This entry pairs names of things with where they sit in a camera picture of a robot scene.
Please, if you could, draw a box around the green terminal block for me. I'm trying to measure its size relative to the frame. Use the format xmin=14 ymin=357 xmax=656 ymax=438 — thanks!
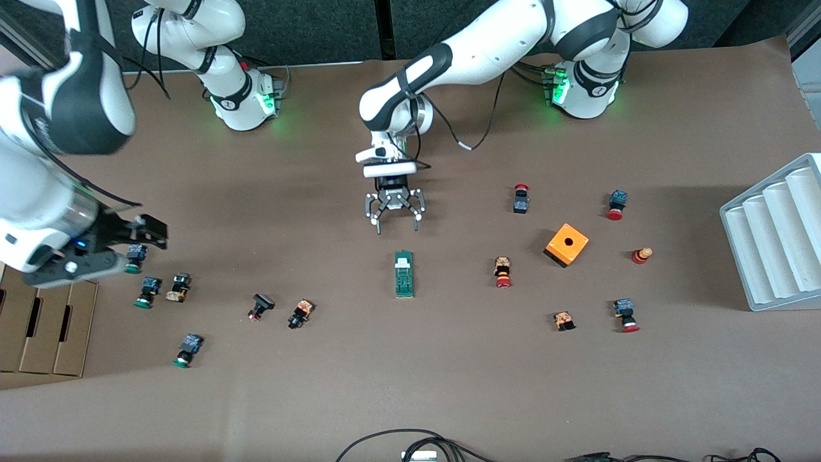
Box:
xmin=394 ymin=250 xmax=416 ymax=299

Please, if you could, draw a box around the brown cardboard divider box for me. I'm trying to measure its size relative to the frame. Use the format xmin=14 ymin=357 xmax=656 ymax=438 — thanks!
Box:
xmin=0 ymin=260 xmax=99 ymax=377

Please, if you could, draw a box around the black pushbutton head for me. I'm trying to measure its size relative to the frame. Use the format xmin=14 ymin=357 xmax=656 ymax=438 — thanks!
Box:
xmin=248 ymin=293 xmax=276 ymax=322

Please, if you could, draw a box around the grey metal rack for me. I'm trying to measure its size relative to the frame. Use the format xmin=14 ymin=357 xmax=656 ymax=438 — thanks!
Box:
xmin=0 ymin=10 xmax=47 ymax=68

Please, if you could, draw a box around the grey ribbed tray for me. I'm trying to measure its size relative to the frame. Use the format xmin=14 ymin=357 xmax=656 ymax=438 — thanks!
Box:
xmin=720 ymin=153 xmax=821 ymax=312

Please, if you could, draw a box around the black selector switch orange block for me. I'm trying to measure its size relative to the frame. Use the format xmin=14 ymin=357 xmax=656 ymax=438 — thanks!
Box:
xmin=165 ymin=272 xmax=192 ymax=303
xmin=287 ymin=298 xmax=315 ymax=330

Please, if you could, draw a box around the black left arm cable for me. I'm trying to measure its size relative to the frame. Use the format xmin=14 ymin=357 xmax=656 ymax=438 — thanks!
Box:
xmin=410 ymin=64 xmax=514 ymax=171

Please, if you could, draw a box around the orange button enclosure box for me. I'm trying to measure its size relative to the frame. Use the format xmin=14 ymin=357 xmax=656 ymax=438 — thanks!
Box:
xmin=543 ymin=223 xmax=589 ymax=269

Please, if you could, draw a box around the black divider post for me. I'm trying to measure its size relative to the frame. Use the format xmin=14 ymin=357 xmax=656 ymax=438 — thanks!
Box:
xmin=374 ymin=0 xmax=393 ymax=62

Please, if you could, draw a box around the black base cable bundle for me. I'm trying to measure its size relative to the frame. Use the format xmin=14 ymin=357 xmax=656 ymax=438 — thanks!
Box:
xmin=513 ymin=59 xmax=554 ymax=88

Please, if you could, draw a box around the black looped cable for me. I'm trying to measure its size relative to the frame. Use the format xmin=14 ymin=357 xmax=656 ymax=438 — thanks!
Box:
xmin=335 ymin=429 xmax=498 ymax=462

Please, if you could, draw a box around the black thin cable bundle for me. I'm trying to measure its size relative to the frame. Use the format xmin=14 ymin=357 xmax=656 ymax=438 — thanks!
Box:
xmin=609 ymin=448 xmax=783 ymax=462

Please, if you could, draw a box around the aluminium frame profile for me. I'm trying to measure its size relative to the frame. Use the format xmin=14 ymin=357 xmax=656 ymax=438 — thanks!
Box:
xmin=788 ymin=10 xmax=821 ymax=62

